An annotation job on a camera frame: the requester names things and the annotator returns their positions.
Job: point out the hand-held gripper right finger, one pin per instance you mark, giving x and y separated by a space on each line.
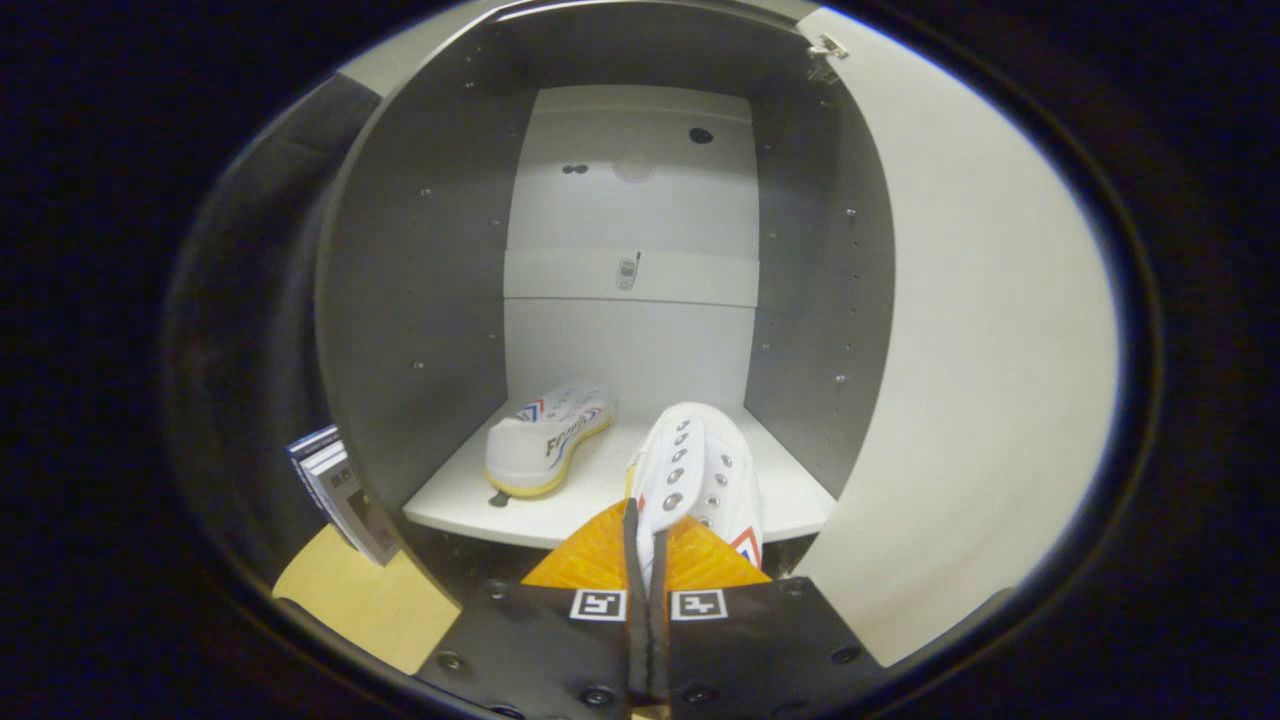
660 640

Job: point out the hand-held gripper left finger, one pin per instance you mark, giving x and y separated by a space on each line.
634 640

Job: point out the white canvas shoe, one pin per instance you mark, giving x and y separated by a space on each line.
530 450
700 470

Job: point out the white shoe cabinet door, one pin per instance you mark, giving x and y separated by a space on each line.
980 350

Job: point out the grey white shoe cabinet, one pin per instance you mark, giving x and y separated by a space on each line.
430 250

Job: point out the metal door hinge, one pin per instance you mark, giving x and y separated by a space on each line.
828 48

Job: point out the stack of printed booklets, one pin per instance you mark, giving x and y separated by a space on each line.
345 495

